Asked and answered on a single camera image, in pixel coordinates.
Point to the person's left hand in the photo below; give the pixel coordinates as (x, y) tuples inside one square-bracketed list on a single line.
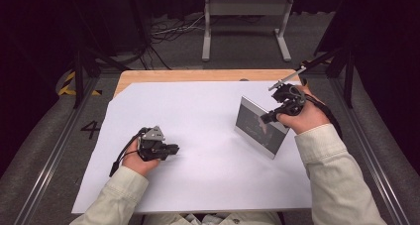
[(140, 167)]

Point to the aluminium floor rail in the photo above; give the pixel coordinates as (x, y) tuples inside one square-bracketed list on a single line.
[(389, 185), (49, 162)]

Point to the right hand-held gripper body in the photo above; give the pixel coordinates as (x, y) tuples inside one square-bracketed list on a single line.
[(290, 101)]

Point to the silver photo frame black back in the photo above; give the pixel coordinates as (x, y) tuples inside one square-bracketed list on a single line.
[(251, 135)]

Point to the black metal stand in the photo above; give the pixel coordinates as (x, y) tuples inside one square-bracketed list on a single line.
[(78, 79), (348, 83)]

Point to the person's pale jacket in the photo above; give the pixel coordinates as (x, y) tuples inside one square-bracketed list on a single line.
[(211, 219)]

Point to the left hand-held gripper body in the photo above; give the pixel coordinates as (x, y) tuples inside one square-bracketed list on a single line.
[(150, 145)]

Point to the white metal stand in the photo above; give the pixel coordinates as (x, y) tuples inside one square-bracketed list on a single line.
[(247, 7)]

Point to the person's right hand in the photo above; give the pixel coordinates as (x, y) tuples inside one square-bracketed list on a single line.
[(310, 117)]

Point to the white paper sheet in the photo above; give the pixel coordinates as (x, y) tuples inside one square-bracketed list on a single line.
[(198, 112)]

